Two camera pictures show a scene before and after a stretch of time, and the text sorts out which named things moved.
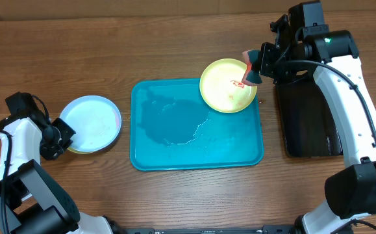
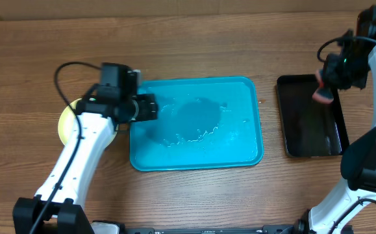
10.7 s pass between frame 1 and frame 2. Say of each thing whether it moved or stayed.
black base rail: stayed
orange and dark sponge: moved
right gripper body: moved
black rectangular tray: stayed
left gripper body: moved
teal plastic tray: stayed
